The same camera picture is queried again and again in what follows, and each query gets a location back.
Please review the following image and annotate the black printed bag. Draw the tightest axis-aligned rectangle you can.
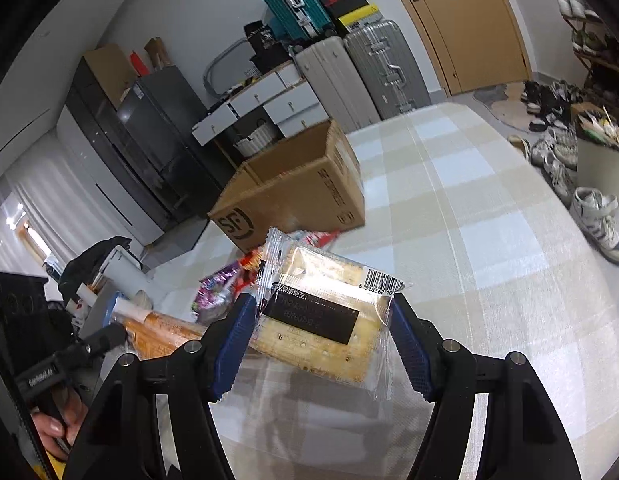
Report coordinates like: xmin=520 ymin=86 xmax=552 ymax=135
xmin=243 ymin=21 xmax=278 ymax=52

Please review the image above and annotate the yellow black box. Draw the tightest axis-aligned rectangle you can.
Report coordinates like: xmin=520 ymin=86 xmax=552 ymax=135
xmin=338 ymin=5 xmax=383 ymax=28

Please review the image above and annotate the white sheer curtain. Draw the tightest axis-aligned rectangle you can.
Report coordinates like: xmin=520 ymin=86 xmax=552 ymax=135
xmin=0 ymin=157 xmax=80 ymax=281

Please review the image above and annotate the white jug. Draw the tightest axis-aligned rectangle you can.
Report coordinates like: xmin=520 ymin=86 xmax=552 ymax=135
xmin=97 ymin=247 xmax=155 ymax=291

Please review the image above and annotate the brown cardboard box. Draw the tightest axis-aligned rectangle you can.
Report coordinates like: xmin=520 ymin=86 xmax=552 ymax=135
xmin=208 ymin=119 xmax=366 ymax=255

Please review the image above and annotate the purple snack packet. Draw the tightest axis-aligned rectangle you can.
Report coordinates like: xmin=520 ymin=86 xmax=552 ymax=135
xmin=192 ymin=265 xmax=255 ymax=326

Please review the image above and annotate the wooden door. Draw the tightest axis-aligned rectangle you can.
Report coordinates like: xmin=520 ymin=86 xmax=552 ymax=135
xmin=377 ymin=0 xmax=533 ymax=96

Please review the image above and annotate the wooden shoe rack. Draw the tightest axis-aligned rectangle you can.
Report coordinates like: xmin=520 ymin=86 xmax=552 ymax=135
xmin=534 ymin=0 xmax=619 ymax=96

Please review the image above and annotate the clear cracker packet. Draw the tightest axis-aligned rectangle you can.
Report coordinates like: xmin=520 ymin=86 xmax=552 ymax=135
xmin=250 ymin=227 xmax=406 ymax=402

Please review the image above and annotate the black cloth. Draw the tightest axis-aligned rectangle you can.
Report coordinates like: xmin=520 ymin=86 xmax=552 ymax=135
xmin=60 ymin=236 xmax=133 ymax=291

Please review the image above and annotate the large plain cardboard box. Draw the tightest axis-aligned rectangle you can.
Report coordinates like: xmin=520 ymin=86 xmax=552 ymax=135
xmin=84 ymin=44 xmax=138 ymax=106

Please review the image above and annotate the beige trash bin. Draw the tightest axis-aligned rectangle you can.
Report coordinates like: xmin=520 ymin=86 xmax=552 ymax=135
xmin=575 ymin=105 xmax=619 ymax=201

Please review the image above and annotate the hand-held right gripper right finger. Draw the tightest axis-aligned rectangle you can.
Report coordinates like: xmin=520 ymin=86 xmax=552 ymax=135
xmin=389 ymin=292 xmax=583 ymax=480

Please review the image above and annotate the brown paper bag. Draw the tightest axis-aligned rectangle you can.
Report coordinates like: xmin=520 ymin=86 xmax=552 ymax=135
xmin=144 ymin=36 xmax=175 ymax=68

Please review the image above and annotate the orange biscuit packet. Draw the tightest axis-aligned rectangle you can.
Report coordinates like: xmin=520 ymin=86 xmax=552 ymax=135
xmin=112 ymin=297 xmax=208 ymax=361

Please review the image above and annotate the silver suitcase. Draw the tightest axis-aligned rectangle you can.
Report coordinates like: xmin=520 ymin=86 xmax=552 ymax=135
xmin=343 ymin=19 xmax=431 ymax=118

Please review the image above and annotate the plain black bag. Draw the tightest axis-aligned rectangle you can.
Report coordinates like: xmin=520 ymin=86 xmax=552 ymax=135
xmin=250 ymin=45 xmax=293 ymax=74

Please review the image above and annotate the dark grey fridge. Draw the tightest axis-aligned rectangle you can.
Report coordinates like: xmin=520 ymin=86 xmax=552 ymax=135
xmin=117 ymin=64 xmax=235 ymax=196

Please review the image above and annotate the red paper bag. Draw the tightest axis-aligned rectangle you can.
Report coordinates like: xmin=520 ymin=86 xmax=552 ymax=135
xmin=130 ymin=51 xmax=153 ymax=77

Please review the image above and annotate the beige grey floor rug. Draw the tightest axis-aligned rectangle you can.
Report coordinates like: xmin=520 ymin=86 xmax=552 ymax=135
xmin=473 ymin=81 xmax=535 ymax=133

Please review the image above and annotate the oval grey framed mirror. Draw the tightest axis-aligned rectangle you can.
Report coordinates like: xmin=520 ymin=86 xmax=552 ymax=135
xmin=204 ymin=37 xmax=251 ymax=96

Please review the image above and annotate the group of sneakers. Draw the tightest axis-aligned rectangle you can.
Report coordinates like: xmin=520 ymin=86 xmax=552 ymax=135
xmin=507 ymin=77 xmax=619 ymax=266

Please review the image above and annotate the white drawer desk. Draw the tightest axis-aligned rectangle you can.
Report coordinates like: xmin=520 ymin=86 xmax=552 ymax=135
xmin=192 ymin=65 xmax=330 ymax=146

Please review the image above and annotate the person's left hand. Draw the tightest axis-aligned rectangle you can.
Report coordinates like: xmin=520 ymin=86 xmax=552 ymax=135
xmin=32 ymin=389 xmax=90 ymax=461

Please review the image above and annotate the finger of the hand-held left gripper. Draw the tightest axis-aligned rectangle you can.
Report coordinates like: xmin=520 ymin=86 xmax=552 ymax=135
xmin=72 ymin=322 xmax=128 ymax=361

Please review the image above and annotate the black glass cabinet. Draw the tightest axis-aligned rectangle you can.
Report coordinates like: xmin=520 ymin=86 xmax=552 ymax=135
xmin=64 ymin=57 xmax=180 ymax=233

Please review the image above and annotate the red white snack packet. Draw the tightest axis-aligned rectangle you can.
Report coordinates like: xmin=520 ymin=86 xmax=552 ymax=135
xmin=282 ymin=229 xmax=343 ymax=250

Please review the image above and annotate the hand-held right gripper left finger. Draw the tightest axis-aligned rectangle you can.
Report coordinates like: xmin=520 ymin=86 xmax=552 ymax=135
xmin=64 ymin=292 xmax=260 ymax=480

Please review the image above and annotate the person's left forearm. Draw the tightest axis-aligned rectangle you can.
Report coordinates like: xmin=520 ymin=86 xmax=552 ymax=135
xmin=34 ymin=452 xmax=66 ymax=480

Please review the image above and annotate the plain black shoe box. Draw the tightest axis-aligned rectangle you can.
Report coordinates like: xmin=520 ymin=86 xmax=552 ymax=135
xmin=329 ymin=0 xmax=374 ymax=17

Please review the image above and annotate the beige suitcase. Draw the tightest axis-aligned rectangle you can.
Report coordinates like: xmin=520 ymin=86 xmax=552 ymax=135
xmin=294 ymin=36 xmax=383 ymax=133

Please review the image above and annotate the woven laundry basket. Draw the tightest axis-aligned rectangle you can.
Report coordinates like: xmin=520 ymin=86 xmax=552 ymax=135
xmin=233 ymin=122 xmax=280 ymax=157

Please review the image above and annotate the teal suitcase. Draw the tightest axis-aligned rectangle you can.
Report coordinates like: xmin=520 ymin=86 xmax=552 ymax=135
xmin=251 ymin=0 xmax=335 ymax=43

